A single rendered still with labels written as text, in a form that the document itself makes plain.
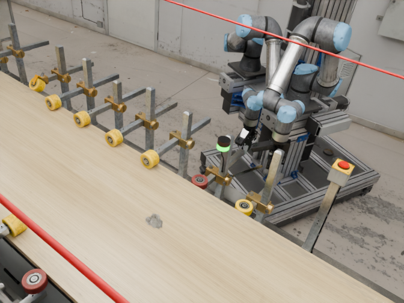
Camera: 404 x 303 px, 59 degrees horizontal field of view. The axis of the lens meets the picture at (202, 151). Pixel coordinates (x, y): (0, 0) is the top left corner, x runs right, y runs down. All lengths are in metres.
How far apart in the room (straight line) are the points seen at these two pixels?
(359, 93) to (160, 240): 3.29
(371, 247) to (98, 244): 2.14
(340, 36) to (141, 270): 1.27
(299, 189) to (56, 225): 1.91
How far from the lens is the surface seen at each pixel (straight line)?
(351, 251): 2.93
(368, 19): 4.11
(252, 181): 2.84
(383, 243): 3.12
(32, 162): 1.88
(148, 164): 1.75
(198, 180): 1.71
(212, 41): 4.77
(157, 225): 1.51
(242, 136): 1.93
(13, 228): 1.51
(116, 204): 1.60
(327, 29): 1.76
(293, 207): 2.70
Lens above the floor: 2.05
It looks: 37 degrees down
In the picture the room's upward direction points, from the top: 7 degrees clockwise
